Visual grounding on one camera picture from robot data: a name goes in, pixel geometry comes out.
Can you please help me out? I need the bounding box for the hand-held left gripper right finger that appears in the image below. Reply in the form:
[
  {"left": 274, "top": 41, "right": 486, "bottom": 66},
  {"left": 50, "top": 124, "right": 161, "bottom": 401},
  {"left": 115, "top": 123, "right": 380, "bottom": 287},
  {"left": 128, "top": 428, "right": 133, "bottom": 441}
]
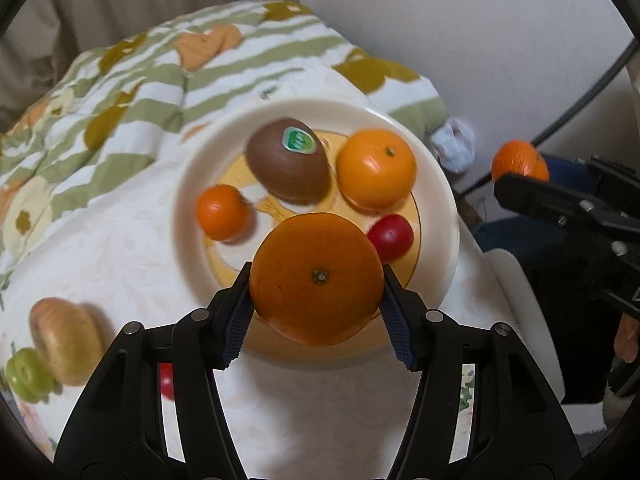
[{"left": 379, "top": 264, "right": 585, "bottom": 480}]

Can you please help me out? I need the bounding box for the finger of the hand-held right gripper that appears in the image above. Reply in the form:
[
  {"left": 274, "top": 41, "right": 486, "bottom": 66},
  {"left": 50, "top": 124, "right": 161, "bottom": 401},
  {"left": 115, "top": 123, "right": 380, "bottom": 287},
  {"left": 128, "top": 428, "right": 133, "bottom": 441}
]
[
  {"left": 590, "top": 154, "right": 640, "bottom": 196},
  {"left": 494, "top": 172, "right": 640, "bottom": 263}
]

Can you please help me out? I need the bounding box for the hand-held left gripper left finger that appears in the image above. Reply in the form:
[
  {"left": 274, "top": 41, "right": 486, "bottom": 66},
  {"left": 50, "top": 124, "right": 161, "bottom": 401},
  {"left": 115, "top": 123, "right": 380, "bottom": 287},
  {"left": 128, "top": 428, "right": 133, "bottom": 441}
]
[{"left": 52, "top": 261, "right": 254, "bottom": 480}]

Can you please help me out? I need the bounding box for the small mandarin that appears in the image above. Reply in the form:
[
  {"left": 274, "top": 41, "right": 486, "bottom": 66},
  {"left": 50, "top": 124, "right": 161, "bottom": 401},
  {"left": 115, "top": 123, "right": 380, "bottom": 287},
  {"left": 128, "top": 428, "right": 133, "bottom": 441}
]
[
  {"left": 491, "top": 139, "right": 550, "bottom": 183},
  {"left": 195, "top": 184, "right": 250, "bottom": 242}
]

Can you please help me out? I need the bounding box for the yellow bear plate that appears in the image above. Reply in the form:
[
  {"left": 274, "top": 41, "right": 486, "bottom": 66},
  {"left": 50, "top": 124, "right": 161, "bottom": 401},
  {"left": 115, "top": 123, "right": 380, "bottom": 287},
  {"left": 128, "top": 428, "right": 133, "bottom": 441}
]
[{"left": 172, "top": 95, "right": 460, "bottom": 373}]

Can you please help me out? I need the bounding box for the large orange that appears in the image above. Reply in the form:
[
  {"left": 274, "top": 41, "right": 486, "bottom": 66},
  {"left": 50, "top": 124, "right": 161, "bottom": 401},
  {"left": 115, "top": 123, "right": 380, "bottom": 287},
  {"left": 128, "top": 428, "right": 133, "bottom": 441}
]
[
  {"left": 336, "top": 130, "right": 418, "bottom": 211},
  {"left": 249, "top": 212, "right": 386, "bottom": 347}
]

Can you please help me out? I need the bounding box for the red cherry tomato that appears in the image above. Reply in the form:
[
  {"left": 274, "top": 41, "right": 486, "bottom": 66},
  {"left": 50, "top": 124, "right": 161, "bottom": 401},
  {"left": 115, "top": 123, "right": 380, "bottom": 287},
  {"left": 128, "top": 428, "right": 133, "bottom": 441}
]
[
  {"left": 159, "top": 362, "right": 177, "bottom": 401},
  {"left": 366, "top": 214, "right": 415, "bottom": 263}
]

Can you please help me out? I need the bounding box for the brown kiwi with green sticker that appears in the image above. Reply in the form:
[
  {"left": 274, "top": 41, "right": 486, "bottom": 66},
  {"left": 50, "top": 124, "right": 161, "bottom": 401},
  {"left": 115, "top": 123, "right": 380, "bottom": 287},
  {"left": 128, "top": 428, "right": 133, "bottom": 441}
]
[{"left": 246, "top": 117, "right": 331, "bottom": 206}]

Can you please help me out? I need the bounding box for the brownish yellow apple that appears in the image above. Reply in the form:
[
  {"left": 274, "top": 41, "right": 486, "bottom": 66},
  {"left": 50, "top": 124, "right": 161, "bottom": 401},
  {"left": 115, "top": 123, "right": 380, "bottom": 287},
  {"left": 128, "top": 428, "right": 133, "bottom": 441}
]
[{"left": 29, "top": 297, "right": 103, "bottom": 387}]

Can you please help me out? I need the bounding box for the small green apple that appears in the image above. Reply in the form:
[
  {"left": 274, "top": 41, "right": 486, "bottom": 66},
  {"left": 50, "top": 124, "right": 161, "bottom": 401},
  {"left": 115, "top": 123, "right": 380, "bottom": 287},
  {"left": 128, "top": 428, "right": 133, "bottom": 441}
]
[{"left": 5, "top": 349, "right": 56, "bottom": 403}]

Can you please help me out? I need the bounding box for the person's right hand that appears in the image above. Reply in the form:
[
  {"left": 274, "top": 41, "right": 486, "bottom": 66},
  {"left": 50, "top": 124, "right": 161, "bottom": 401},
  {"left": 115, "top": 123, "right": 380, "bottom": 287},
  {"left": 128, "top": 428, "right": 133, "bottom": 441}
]
[{"left": 616, "top": 316, "right": 640, "bottom": 362}]

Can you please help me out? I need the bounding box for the dark blue cloth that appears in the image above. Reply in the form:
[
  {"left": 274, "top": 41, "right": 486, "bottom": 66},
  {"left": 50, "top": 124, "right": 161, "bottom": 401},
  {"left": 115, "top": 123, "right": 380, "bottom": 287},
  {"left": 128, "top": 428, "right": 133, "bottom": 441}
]
[{"left": 472, "top": 155, "right": 640, "bottom": 406}]

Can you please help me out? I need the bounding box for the white plastic bag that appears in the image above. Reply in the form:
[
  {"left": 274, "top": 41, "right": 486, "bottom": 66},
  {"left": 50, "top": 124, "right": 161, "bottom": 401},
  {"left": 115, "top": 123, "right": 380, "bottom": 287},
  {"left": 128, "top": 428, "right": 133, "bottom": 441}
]
[{"left": 431, "top": 119, "right": 477, "bottom": 173}]

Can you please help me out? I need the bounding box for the white floral tablecloth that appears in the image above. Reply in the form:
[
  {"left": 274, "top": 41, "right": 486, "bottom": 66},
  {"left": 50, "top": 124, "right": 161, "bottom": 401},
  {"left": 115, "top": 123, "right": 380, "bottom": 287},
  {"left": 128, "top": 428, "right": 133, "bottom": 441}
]
[{"left": 0, "top": 75, "right": 496, "bottom": 476}]

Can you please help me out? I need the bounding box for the striped floral blanket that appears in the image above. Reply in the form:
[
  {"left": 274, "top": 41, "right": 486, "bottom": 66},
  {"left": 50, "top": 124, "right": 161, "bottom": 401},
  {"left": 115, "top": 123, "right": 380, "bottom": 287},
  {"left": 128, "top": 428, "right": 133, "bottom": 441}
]
[{"left": 0, "top": 0, "right": 448, "bottom": 291}]

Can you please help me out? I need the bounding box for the beige curtain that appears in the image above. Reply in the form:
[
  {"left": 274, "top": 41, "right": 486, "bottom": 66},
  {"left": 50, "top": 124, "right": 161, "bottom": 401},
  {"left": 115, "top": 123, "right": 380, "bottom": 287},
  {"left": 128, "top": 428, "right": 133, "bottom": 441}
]
[{"left": 0, "top": 0, "right": 301, "bottom": 126}]

